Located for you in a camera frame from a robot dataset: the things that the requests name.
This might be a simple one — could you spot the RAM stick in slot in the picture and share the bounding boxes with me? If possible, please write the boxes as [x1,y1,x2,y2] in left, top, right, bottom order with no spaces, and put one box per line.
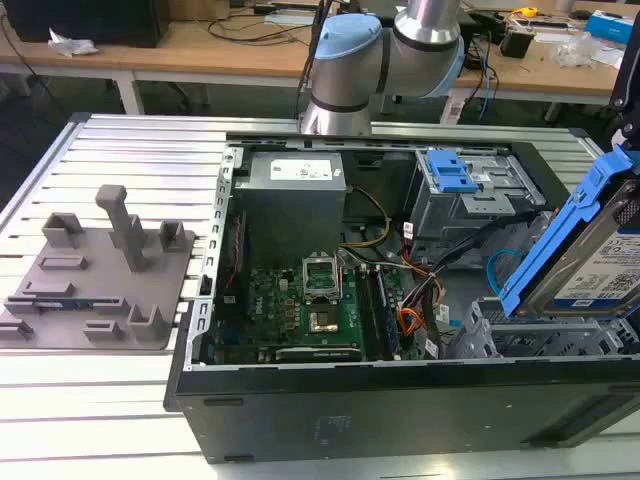
[373,269,403,359]

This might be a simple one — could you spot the silver drive cage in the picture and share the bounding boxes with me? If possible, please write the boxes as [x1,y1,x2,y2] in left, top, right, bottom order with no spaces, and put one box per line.
[407,148,547,251]

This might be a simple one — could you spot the silver disk bay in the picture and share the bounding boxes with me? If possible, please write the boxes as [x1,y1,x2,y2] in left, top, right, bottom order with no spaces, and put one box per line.
[446,297,640,360]

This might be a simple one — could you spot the black arm base cable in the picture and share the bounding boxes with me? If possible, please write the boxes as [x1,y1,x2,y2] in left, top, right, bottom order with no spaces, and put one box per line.
[297,0,334,119]

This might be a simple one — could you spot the blue cardboard box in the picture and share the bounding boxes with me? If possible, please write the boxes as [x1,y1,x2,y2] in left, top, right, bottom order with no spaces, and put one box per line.
[584,9,640,47]

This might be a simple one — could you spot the yellow and black wire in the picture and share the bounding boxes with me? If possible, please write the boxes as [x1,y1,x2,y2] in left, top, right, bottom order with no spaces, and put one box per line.
[339,185,393,249]

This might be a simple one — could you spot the crumpled white paper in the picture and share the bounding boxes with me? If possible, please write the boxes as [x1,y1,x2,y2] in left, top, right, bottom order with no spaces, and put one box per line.
[47,26,100,57]

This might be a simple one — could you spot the grey parts rack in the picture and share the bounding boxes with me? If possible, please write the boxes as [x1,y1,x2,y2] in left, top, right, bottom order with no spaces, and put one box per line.
[0,183,197,351]

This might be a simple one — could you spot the thin black desk cable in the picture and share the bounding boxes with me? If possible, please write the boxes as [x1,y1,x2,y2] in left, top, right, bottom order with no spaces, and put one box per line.
[207,13,321,45]

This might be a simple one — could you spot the grey power supply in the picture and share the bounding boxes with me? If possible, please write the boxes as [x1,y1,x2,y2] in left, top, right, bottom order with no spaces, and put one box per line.
[233,151,347,251]

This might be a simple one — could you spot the CPU socket cover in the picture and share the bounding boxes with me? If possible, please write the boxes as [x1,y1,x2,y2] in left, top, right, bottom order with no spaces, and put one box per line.
[301,253,344,306]

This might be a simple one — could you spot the black RAM slot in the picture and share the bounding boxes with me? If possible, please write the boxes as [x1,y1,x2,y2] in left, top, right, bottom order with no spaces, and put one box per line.
[355,267,382,361]

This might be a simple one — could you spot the black sleeved wire bundle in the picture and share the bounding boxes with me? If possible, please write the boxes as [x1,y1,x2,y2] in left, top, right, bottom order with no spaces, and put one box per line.
[399,209,551,361]

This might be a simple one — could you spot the green motherboard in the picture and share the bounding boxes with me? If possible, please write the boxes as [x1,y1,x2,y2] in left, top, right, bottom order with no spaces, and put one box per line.
[214,264,426,364]

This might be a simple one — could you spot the hanging blue cable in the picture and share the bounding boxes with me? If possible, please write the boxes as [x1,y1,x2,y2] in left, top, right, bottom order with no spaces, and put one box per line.
[477,39,497,119]

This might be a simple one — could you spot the clear plastic bag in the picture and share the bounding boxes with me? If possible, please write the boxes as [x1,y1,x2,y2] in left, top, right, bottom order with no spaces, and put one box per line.
[553,32,609,69]

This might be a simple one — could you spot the small black device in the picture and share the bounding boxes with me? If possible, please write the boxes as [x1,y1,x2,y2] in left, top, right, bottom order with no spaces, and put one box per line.
[499,24,537,59]

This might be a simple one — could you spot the CPU socket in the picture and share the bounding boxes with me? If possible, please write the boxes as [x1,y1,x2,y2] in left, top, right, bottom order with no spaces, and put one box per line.
[305,307,342,335]

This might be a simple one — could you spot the wooden desk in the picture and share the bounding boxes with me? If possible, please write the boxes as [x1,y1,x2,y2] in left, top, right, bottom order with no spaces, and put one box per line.
[0,19,136,117]
[119,0,626,122]

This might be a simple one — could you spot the RAM stick on rack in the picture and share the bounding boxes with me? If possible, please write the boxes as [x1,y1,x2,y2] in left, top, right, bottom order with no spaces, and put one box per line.
[7,298,96,310]

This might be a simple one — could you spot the black PC case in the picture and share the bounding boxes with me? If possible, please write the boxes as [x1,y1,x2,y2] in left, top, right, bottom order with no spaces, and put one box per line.
[163,130,640,465]

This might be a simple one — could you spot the large black box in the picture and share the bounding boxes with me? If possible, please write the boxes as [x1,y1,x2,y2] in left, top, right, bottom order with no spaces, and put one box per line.
[3,0,171,50]

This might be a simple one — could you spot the blue disk wire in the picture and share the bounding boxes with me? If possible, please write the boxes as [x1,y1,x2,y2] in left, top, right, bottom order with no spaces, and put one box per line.
[486,247,522,302]

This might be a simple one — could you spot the orange wire bundle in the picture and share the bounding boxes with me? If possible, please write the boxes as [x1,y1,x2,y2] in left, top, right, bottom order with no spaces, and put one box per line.
[397,307,427,351]

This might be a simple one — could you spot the hard disk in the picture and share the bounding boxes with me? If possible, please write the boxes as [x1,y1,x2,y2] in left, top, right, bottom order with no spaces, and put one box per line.
[499,144,640,321]

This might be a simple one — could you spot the blue drive cage latch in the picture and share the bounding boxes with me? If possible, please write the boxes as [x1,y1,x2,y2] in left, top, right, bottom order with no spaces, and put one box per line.
[426,149,480,195]

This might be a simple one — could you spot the black graphics card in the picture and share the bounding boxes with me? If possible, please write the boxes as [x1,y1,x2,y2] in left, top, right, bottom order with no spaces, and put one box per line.
[259,346,362,364]

